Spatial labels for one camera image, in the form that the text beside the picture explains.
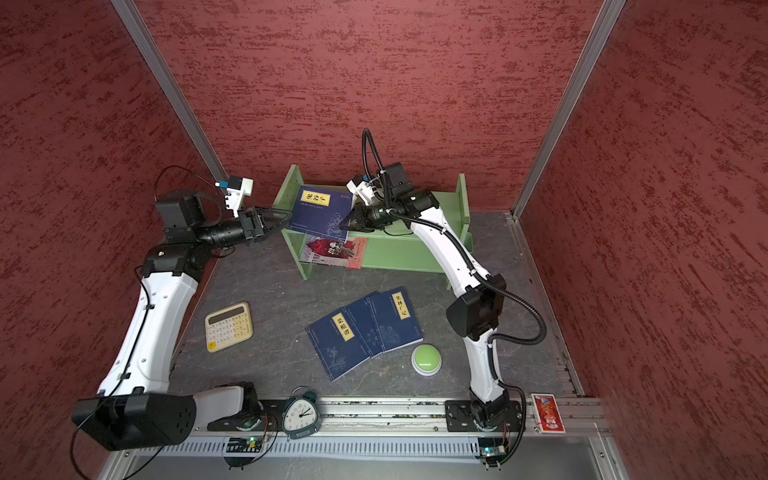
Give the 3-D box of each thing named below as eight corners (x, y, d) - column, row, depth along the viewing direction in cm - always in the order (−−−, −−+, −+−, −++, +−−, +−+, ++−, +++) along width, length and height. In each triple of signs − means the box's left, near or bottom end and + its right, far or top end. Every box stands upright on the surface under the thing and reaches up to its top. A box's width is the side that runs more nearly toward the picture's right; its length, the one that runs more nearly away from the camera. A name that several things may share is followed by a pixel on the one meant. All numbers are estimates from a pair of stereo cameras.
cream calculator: (209, 353, 86) (204, 349, 84) (209, 318, 93) (204, 313, 91) (253, 337, 89) (249, 333, 87) (250, 304, 96) (246, 300, 94)
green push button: (411, 376, 83) (412, 374, 81) (410, 346, 88) (411, 343, 86) (442, 376, 83) (443, 374, 81) (439, 346, 88) (440, 343, 86)
